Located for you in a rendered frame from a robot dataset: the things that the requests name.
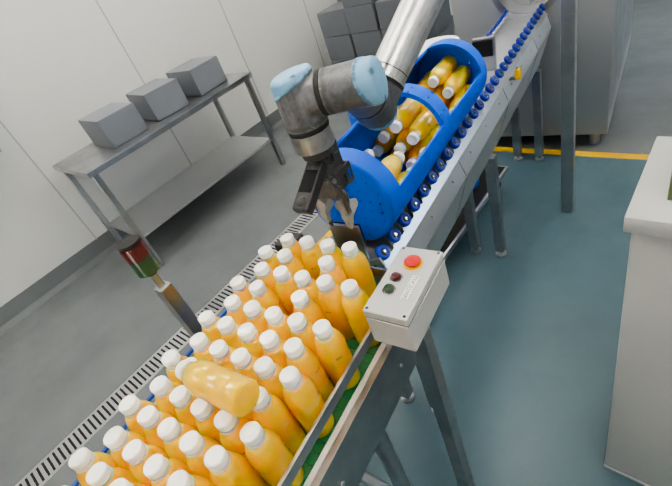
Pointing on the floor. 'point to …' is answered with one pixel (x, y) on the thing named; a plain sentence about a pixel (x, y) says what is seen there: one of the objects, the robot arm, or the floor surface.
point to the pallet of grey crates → (368, 18)
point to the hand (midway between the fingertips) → (338, 225)
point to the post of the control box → (428, 363)
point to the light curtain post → (568, 90)
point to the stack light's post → (179, 308)
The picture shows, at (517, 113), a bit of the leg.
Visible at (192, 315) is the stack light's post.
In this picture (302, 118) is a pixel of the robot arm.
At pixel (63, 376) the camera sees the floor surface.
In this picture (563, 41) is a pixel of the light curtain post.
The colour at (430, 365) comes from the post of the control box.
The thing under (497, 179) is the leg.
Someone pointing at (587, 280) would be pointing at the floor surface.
